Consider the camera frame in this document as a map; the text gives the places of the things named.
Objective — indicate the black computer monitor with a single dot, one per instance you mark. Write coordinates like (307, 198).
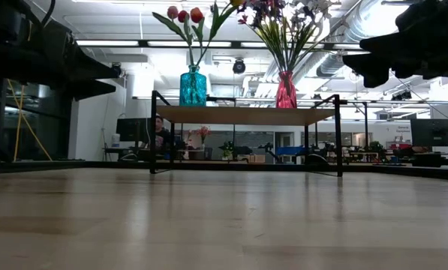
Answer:
(433, 129)
(131, 129)

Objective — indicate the silver ventilation duct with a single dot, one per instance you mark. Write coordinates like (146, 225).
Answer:
(355, 26)

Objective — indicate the person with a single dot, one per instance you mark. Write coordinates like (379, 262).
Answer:
(161, 137)

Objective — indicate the black ceiling spotlight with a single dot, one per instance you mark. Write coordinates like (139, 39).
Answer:
(239, 66)
(401, 95)
(116, 67)

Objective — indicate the wooden shelf with black legs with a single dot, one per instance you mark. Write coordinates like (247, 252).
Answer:
(246, 115)

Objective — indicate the background vase with flowers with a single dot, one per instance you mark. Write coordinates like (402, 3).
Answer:
(203, 133)

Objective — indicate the yellow artificial tulip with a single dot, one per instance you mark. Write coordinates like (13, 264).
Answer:
(236, 2)

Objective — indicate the blue storage bin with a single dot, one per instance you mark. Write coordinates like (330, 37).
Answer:
(286, 150)

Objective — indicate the brown cardboard boxes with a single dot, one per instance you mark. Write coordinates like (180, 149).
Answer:
(253, 158)

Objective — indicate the blue textured glass vase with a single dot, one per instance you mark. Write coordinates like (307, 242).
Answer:
(193, 88)

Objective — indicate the white plastic jug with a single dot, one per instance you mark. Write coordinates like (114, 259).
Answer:
(115, 140)

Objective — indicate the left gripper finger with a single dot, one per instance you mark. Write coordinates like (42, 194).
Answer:
(96, 69)
(92, 89)

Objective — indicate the white artificial flower bunch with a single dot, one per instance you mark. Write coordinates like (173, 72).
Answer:
(313, 7)

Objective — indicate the green potted plant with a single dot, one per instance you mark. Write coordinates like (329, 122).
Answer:
(227, 150)

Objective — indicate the pink artificial tulip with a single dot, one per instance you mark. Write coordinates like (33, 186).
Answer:
(173, 12)

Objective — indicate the orange artificial tulip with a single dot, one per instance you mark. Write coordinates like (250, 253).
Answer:
(196, 15)

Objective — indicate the red artificial tulip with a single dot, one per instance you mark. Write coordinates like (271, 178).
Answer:
(183, 15)

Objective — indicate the overhead light bar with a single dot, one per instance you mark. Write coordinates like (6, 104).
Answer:
(235, 44)

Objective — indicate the red ribbed glass vase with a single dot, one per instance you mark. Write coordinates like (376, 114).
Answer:
(286, 92)

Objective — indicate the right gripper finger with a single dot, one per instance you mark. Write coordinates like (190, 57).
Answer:
(373, 60)
(433, 15)

